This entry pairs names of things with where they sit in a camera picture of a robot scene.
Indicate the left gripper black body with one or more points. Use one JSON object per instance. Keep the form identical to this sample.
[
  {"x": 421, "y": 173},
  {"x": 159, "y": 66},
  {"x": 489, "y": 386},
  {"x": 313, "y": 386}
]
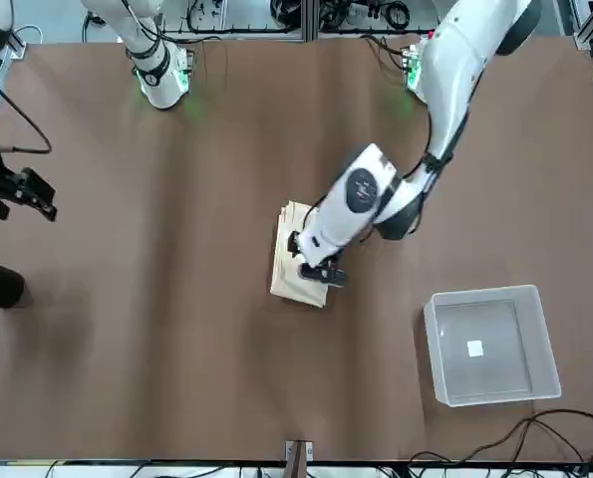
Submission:
[{"x": 294, "y": 244}]

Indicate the cream tablecloth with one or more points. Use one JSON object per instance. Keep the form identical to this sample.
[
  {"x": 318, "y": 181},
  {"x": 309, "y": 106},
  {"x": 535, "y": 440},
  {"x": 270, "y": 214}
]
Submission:
[{"x": 286, "y": 284}]

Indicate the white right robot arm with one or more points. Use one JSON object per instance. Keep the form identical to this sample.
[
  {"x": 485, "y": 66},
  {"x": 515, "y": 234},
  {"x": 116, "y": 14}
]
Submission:
[{"x": 151, "y": 65}]

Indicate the clear plastic box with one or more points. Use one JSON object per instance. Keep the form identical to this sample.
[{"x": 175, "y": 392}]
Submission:
[{"x": 537, "y": 343}]

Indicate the white square sticker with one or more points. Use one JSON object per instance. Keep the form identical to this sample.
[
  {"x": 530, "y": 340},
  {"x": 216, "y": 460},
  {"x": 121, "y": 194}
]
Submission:
[{"x": 476, "y": 348}]

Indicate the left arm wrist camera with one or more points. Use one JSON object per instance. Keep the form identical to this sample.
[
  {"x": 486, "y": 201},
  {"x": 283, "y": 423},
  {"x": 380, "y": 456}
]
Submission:
[{"x": 326, "y": 276}]

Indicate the aluminium corner post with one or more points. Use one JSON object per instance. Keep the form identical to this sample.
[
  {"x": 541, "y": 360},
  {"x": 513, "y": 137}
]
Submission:
[
  {"x": 587, "y": 30},
  {"x": 19, "y": 47}
]

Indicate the aluminium camera post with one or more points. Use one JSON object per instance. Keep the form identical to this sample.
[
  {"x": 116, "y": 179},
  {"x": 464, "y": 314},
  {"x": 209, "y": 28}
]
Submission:
[{"x": 298, "y": 463}]

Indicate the aluminium rear post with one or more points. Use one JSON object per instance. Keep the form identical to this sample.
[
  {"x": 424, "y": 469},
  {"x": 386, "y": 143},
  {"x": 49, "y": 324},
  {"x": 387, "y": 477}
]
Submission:
[{"x": 309, "y": 20}]

